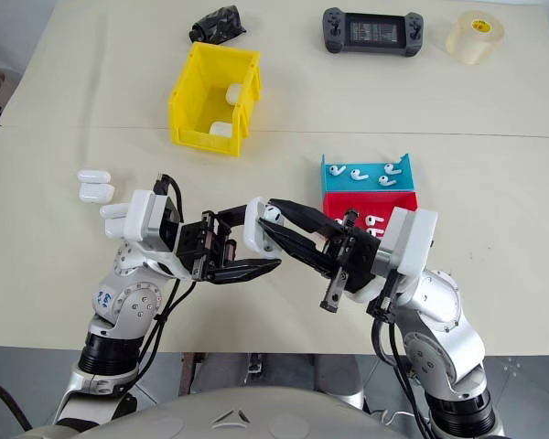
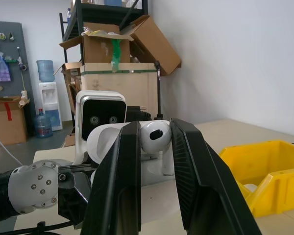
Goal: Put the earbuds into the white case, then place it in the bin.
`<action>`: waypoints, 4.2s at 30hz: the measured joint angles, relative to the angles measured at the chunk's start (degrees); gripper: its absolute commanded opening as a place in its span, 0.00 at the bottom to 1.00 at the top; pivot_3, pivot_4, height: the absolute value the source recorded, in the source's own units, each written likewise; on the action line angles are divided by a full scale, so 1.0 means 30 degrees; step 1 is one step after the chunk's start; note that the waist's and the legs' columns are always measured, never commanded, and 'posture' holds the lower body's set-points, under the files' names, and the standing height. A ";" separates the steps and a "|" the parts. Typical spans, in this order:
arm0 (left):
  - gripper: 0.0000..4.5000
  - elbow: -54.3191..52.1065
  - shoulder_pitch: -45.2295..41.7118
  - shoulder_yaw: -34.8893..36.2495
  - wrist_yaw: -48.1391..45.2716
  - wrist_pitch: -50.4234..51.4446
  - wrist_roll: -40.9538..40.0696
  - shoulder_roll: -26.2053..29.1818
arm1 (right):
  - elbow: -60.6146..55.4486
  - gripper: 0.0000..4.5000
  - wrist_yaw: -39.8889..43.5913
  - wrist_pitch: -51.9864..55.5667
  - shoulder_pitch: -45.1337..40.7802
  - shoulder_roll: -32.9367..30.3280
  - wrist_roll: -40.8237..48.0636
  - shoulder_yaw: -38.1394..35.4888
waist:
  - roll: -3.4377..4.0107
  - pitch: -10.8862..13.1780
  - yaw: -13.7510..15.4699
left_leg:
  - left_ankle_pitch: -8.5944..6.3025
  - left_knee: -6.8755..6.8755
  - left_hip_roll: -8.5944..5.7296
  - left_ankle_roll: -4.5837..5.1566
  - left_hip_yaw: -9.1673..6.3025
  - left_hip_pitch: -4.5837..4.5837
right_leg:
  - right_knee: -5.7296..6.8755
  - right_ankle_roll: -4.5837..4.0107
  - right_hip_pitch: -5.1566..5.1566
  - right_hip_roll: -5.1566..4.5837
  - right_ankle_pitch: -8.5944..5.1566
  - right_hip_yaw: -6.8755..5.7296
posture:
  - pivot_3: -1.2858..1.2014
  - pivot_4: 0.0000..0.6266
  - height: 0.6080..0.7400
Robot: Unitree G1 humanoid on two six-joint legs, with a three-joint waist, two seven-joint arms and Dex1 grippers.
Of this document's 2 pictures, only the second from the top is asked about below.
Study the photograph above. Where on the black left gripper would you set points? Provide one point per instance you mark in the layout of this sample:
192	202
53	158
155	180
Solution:
72	198

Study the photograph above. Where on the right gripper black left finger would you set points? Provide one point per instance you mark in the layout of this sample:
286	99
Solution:
115	191

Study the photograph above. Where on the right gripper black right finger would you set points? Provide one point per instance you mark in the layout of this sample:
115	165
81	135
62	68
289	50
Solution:
205	191

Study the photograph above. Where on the white earbud charging case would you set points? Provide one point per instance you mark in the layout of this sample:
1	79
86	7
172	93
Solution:
101	144

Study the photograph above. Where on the white earbud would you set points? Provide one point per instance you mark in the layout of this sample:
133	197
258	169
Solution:
155	137

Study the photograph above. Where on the white object in yellow bin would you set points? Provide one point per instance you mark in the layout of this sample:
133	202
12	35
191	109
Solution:
250	188

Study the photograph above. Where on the yellow plastic bin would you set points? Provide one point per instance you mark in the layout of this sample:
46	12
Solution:
279	178

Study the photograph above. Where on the flat cardboard piece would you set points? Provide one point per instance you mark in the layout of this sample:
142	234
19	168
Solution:
69	138

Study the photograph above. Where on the blue water jug red label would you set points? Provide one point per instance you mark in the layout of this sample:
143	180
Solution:
42	126

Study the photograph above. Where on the cardboard box with red tape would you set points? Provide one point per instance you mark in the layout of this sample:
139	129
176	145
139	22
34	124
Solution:
5	127

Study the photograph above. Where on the white water dispenser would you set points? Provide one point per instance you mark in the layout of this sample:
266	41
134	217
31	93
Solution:
50	102

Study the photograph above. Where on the black thin stand pole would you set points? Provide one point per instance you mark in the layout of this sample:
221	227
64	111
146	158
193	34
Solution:
159	98

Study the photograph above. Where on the large taped cardboard box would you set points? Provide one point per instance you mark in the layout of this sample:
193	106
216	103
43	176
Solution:
117	83

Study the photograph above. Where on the small open cardboard box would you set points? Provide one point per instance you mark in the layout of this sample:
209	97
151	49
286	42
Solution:
72	83

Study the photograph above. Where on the blue water jug on dispenser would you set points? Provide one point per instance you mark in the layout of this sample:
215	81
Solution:
45	71

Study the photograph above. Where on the open cardboard box with packing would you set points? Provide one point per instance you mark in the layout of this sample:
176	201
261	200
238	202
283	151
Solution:
98	49

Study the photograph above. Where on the purple plastic bag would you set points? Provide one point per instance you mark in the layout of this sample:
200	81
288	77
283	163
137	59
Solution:
0	69

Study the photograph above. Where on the tilted empty cardboard box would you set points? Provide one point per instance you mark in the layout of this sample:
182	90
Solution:
154	44

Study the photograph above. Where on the grey pegboard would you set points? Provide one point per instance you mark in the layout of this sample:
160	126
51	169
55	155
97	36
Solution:
12	44

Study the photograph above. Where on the black metal shelf rack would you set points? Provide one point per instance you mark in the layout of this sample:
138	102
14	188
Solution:
93	12

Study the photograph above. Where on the white camera head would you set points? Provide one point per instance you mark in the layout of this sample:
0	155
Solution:
79	137

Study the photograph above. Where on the black plug behind camera mount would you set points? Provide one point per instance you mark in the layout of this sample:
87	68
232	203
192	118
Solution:
137	115

